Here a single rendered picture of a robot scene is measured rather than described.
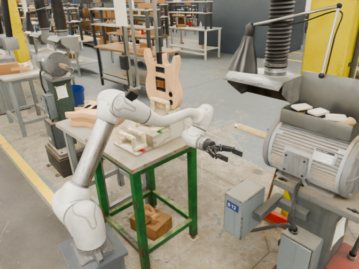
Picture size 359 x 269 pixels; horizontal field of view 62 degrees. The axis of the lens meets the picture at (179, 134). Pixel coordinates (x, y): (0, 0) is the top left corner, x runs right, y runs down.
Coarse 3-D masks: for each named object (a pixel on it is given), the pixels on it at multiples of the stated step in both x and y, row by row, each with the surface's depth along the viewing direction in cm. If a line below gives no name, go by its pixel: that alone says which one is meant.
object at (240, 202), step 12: (228, 192) 124; (240, 192) 124; (252, 192) 124; (228, 204) 125; (240, 204) 119; (252, 204) 124; (228, 216) 127; (240, 216) 121; (228, 228) 130; (240, 228) 124; (252, 228) 131; (264, 228) 133; (288, 228) 129
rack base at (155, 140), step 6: (132, 126) 214; (144, 126) 214; (132, 132) 215; (144, 132) 205; (156, 132) 204; (168, 132) 208; (138, 138) 212; (150, 138) 201; (156, 138) 201; (162, 138) 206; (168, 138) 210; (150, 144) 203; (156, 144) 203; (162, 144) 207
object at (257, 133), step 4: (240, 124) 151; (240, 128) 151; (244, 128) 149; (248, 128) 148; (252, 128) 147; (248, 132) 148; (252, 132) 146; (256, 132) 144; (260, 132) 143; (264, 132) 142; (260, 136) 143; (264, 136) 141
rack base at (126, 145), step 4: (136, 140) 212; (116, 144) 208; (124, 144) 207; (128, 144) 207; (136, 144) 206; (140, 144) 206; (124, 148) 201; (128, 148) 201; (144, 148) 200; (148, 148) 200; (152, 148) 201; (128, 152) 199; (132, 152) 196; (136, 152) 196; (140, 152) 196; (144, 152) 197; (136, 156) 193
